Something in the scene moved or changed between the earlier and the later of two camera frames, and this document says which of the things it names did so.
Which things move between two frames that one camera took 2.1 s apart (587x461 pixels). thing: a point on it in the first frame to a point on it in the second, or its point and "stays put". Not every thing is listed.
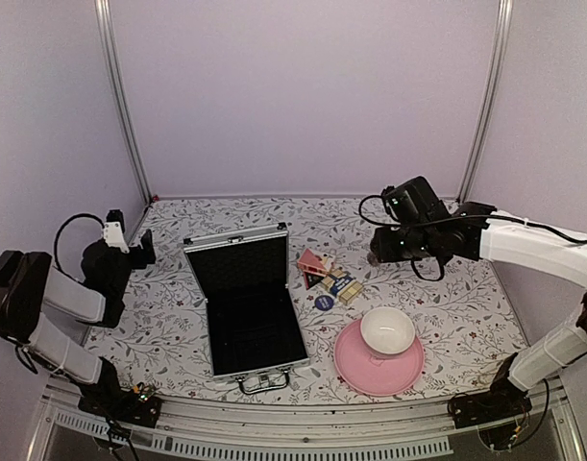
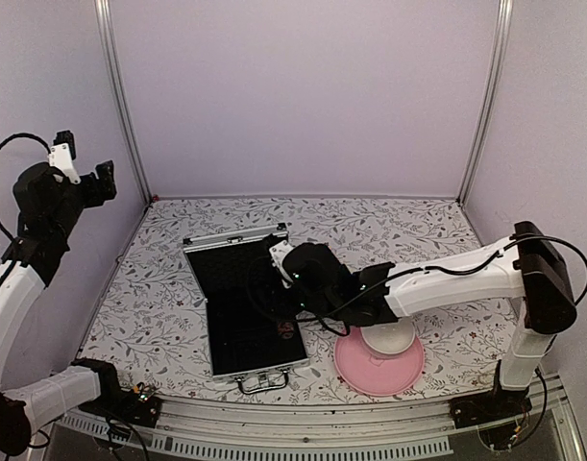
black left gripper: [141, 260] to [97, 195]
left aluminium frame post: [103, 13] stays put
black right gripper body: [415, 246] to [317, 306]
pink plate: [372, 374] stays put
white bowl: [387, 329] stays put
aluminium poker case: [256, 337] stays put
